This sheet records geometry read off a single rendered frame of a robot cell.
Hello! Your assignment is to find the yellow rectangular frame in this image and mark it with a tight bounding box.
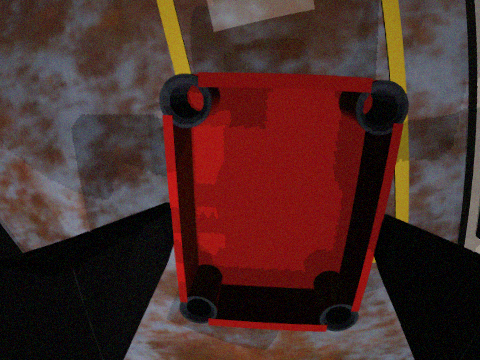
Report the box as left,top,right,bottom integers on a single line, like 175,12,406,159
156,0,409,224

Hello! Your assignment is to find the grey rectangular bar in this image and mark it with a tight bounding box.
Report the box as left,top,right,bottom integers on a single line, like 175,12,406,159
0,224,23,260

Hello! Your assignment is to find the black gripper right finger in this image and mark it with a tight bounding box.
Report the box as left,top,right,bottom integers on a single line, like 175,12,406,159
373,215,480,360

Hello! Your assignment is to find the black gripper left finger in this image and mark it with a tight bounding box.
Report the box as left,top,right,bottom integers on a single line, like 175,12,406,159
0,203,175,360

